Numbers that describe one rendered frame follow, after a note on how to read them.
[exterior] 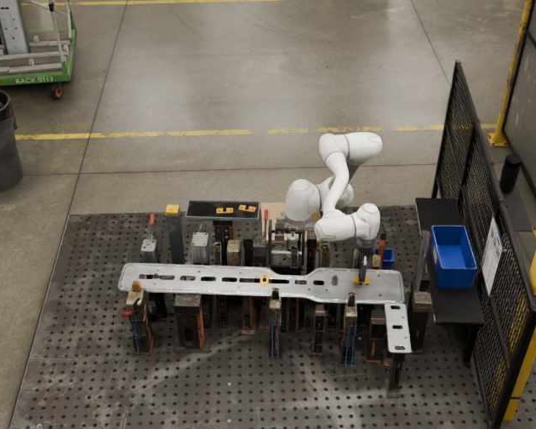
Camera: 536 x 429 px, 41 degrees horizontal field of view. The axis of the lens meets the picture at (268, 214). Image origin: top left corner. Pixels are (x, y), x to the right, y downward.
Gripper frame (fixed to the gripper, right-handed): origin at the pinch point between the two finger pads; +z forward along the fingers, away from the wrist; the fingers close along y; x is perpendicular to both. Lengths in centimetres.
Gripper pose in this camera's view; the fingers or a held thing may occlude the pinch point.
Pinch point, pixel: (362, 274)
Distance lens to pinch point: 344.5
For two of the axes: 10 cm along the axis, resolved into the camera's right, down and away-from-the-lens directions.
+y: -0.5, 6.4, -7.6
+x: 10.0, 0.3, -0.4
